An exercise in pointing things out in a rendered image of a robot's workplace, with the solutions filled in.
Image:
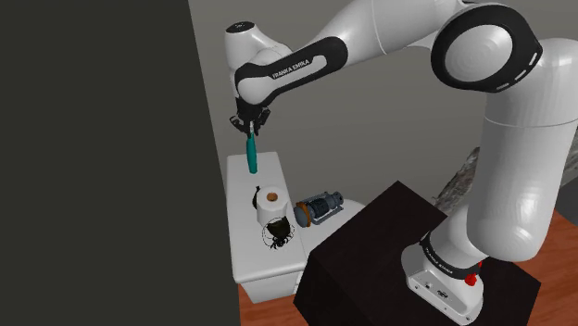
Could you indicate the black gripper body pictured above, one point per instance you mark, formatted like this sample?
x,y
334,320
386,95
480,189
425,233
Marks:
x,y
247,113

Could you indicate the teal pen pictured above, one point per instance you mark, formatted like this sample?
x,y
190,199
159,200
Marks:
x,y
251,155

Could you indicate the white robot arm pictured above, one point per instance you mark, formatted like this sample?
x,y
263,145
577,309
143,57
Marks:
x,y
519,180

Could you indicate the white toilet paper roll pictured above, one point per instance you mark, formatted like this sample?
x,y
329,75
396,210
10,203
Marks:
x,y
271,210

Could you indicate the black wiry object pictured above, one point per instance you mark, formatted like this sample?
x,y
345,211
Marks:
x,y
277,231

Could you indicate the dark robot stand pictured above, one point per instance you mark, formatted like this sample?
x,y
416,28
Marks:
x,y
365,253

